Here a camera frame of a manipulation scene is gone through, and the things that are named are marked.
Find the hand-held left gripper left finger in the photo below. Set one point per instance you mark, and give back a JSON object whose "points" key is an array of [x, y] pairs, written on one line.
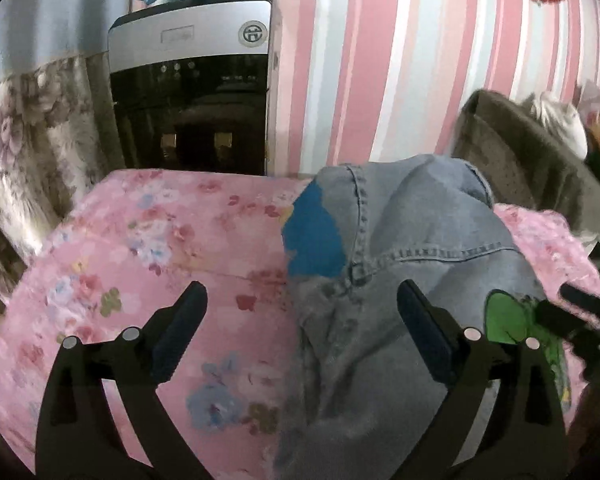
{"points": [[180, 335]]}

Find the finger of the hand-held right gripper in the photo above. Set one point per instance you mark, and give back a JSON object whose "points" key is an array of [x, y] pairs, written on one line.
{"points": [[565, 320], [590, 302]]}

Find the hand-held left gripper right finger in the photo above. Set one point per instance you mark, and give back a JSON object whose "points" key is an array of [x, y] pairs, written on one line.
{"points": [[425, 330]]}

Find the blue denim jacket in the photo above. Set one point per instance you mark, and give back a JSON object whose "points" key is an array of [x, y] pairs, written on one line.
{"points": [[405, 240]]}

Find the pink floral blanket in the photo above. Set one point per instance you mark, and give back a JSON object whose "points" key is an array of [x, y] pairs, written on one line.
{"points": [[155, 240]]}

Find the brown fuzzy blanket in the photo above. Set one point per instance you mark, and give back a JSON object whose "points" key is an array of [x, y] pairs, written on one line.
{"points": [[520, 160]]}

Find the white folded cloth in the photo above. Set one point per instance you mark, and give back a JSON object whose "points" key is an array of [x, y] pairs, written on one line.
{"points": [[565, 125]]}

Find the black silver water dispenser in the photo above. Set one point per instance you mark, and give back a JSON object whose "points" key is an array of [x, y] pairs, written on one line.
{"points": [[190, 110]]}

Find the floral curtain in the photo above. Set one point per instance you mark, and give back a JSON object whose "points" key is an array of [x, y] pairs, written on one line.
{"points": [[40, 135]]}

